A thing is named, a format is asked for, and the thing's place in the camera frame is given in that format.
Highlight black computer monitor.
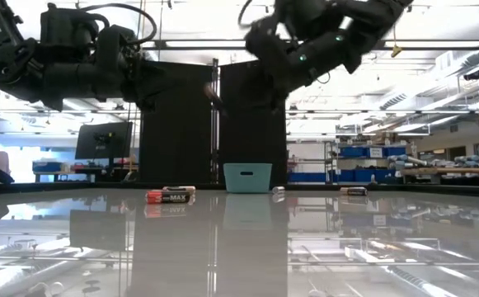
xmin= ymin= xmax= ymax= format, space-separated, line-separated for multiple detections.
xmin=74 ymin=121 xmax=134 ymax=161

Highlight wooden workbench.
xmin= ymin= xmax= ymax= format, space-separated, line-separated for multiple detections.
xmin=401 ymin=166 xmax=479 ymax=186

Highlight teal plastic basket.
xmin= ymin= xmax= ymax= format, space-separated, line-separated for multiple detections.
xmin=223 ymin=163 xmax=273 ymax=194

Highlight blue storage bin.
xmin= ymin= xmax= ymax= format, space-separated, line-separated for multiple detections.
xmin=383 ymin=146 xmax=407 ymax=158
xmin=288 ymin=172 xmax=327 ymax=184
xmin=337 ymin=169 xmax=397 ymax=184
xmin=339 ymin=147 xmax=368 ymax=159

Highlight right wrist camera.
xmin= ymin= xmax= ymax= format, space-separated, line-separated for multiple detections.
xmin=243 ymin=18 xmax=284 ymax=63

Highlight dark office desk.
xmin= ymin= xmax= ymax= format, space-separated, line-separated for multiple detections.
xmin=32 ymin=167 xmax=140 ymax=183

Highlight blue box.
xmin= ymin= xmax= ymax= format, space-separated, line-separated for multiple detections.
xmin=31 ymin=160 xmax=64 ymax=174

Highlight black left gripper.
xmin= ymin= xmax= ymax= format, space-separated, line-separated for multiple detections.
xmin=98 ymin=61 xmax=199 ymax=112

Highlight red black MAX battery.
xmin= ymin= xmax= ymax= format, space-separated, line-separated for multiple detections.
xmin=145 ymin=190 xmax=196 ymax=205

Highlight black folding partition screen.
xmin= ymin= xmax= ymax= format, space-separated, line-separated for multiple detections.
xmin=139 ymin=56 xmax=288 ymax=186

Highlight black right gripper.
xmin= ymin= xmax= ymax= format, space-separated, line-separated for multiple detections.
xmin=222 ymin=39 xmax=321 ymax=109

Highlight metal storage shelf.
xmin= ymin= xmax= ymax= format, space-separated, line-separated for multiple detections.
xmin=324 ymin=141 xmax=413 ymax=185

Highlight ceiling air vent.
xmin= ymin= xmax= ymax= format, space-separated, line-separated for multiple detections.
xmin=435 ymin=51 xmax=455 ymax=72

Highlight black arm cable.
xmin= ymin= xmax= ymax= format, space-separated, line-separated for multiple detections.
xmin=77 ymin=2 xmax=158 ymax=46

